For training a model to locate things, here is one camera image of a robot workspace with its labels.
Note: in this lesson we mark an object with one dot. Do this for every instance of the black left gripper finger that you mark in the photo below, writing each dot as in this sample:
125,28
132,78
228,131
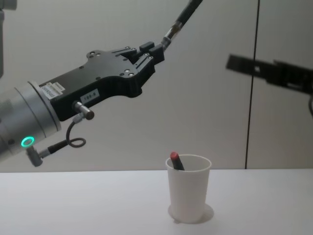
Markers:
122,51
148,66

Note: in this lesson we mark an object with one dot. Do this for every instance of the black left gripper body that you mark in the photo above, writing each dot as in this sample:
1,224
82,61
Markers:
97,78

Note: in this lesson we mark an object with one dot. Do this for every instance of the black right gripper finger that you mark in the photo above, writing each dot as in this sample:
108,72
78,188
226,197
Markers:
244,64

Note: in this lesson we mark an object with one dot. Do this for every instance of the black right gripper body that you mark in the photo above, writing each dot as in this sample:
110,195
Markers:
293,74

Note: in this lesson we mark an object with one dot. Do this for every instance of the black pen with clear section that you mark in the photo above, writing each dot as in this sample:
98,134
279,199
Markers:
185,16

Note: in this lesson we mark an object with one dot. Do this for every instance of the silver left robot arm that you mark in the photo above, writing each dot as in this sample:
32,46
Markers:
24,115

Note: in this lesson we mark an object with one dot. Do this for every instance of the black marker with red cap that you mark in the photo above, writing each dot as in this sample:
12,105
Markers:
176,161

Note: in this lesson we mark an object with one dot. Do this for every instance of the white plastic cup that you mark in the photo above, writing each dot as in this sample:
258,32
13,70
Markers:
188,186

